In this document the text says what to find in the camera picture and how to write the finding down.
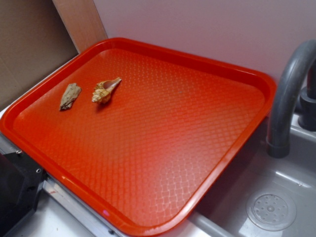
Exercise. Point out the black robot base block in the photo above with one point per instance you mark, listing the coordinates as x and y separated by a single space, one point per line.
21 181

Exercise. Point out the tan spiral conch shell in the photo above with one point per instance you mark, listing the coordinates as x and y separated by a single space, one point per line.
103 90

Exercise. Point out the red plastic serving tray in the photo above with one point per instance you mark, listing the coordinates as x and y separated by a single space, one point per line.
145 158

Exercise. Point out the grey plastic sink basin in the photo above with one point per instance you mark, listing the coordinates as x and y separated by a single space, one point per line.
222 211

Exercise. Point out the grey curved sink faucet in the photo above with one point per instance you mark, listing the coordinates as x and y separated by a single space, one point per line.
297 85

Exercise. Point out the light wooden board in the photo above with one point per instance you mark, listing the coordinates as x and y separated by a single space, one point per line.
82 22

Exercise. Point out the round sink drain strainer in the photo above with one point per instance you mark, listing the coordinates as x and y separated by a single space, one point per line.
271 210

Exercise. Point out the brown cardboard panel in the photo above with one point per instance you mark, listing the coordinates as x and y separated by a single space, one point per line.
33 43

